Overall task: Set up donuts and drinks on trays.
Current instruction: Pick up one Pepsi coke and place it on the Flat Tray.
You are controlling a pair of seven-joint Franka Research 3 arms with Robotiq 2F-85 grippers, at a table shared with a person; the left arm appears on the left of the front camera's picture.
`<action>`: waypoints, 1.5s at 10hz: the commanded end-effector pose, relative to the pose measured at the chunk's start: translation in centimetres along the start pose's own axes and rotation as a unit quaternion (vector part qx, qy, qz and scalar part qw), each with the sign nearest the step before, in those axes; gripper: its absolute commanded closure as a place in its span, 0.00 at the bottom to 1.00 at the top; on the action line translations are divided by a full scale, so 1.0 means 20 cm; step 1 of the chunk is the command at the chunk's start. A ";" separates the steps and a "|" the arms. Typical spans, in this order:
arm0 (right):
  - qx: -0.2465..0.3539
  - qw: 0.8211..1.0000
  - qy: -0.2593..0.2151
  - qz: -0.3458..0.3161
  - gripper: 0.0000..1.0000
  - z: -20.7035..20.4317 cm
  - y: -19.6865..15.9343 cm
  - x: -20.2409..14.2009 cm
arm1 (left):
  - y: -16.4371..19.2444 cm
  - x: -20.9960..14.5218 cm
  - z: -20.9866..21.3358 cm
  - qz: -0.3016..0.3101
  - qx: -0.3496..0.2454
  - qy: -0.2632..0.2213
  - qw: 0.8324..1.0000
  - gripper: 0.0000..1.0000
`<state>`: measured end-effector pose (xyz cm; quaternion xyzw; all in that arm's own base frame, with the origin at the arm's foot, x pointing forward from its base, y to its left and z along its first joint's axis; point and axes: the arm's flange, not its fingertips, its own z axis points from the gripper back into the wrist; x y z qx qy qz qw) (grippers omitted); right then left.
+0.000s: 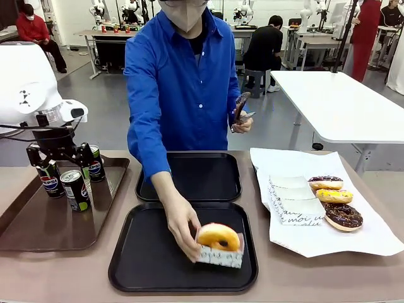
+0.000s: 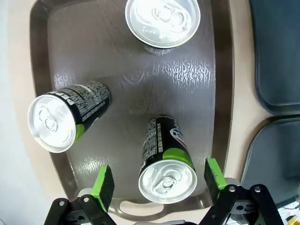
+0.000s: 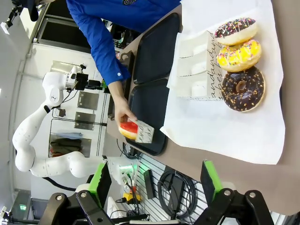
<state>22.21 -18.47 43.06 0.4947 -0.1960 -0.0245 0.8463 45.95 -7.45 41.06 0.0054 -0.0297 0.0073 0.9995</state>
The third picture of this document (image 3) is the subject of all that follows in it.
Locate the camera on tripod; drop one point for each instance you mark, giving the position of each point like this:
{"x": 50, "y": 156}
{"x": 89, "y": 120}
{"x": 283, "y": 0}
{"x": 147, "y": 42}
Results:
{"x": 12, "y": 14}

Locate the black plastic tray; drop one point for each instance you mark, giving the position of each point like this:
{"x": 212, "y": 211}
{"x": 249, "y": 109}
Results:
{"x": 154, "y": 49}
{"x": 147, "y": 105}

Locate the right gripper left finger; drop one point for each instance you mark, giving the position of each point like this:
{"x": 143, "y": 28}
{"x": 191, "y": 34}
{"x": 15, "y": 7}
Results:
{"x": 97, "y": 182}

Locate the dark chocolate nut donut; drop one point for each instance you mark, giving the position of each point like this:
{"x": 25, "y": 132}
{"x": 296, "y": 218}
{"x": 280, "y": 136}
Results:
{"x": 253, "y": 91}

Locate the white outlet box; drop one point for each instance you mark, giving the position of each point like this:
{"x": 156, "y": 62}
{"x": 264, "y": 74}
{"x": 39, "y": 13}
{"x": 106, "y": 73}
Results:
{"x": 117, "y": 168}

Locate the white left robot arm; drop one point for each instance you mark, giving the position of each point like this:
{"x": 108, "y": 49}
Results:
{"x": 25, "y": 131}

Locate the pink glazed donut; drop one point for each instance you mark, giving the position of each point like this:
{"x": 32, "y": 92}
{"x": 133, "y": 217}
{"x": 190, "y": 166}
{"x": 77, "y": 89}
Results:
{"x": 129, "y": 129}

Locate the person in blue shirt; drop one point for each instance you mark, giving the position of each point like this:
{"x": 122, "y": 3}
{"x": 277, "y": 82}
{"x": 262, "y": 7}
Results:
{"x": 131, "y": 14}

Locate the yellow sprinkle donut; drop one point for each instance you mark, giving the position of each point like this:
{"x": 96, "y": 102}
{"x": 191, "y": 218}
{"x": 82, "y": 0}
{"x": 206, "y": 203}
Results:
{"x": 248, "y": 54}

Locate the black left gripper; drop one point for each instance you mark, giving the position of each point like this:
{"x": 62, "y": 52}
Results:
{"x": 82, "y": 82}

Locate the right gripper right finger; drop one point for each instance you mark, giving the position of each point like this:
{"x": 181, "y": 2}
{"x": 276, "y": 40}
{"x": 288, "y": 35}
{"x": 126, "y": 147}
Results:
{"x": 211, "y": 182}

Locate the black power adapter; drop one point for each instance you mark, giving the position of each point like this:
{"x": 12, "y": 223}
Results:
{"x": 175, "y": 187}

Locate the person right hand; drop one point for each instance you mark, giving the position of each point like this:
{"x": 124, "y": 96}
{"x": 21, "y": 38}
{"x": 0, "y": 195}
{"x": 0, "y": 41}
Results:
{"x": 122, "y": 110}

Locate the white slatted panel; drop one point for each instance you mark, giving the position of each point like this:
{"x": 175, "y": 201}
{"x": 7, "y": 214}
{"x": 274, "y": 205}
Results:
{"x": 154, "y": 164}

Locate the glass cabinet with clothes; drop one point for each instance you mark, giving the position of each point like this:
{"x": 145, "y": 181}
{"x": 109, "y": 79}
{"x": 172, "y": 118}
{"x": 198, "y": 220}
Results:
{"x": 70, "y": 145}

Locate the yellow emergency stop box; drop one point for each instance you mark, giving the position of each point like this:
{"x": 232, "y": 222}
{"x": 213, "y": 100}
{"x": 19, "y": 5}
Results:
{"x": 132, "y": 197}

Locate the metal wall plate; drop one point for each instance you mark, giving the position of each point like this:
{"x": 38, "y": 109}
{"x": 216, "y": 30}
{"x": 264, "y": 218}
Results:
{"x": 84, "y": 120}
{"x": 87, "y": 100}

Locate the person right forearm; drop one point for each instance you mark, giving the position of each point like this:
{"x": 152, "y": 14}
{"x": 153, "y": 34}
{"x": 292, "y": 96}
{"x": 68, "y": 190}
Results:
{"x": 107, "y": 65}

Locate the dark window pane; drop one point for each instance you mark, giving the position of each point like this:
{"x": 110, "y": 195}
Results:
{"x": 63, "y": 32}

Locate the chocolate sprinkled donut white base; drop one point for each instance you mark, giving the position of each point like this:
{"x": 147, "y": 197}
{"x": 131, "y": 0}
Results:
{"x": 234, "y": 25}

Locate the small black box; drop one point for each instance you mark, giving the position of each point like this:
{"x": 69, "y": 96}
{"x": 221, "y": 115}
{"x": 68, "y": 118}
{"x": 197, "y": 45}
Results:
{"x": 148, "y": 184}

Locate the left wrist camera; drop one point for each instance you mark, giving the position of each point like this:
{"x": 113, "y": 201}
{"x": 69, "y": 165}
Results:
{"x": 82, "y": 67}

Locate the white paper sheet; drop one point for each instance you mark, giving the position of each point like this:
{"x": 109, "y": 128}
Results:
{"x": 211, "y": 131}

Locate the white script paper donut box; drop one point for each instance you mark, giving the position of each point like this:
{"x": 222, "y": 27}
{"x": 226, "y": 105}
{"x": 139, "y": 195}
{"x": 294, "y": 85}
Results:
{"x": 187, "y": 87}

